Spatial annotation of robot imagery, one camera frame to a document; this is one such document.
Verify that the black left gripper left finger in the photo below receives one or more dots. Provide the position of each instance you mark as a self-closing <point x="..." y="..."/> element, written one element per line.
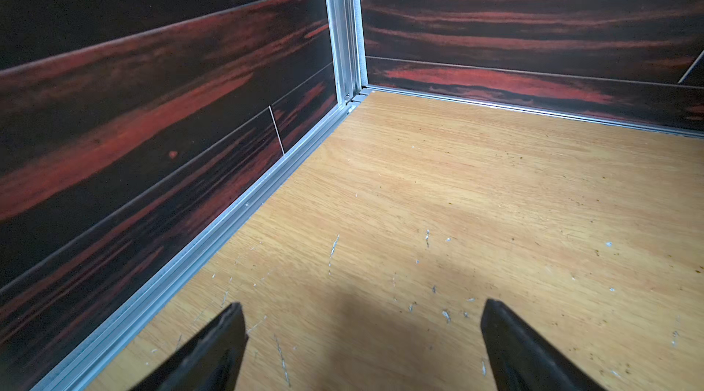
<point x="211" y="360"/>

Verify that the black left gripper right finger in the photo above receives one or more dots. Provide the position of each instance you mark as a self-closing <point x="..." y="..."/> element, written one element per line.
<point x="522" y="359"/>

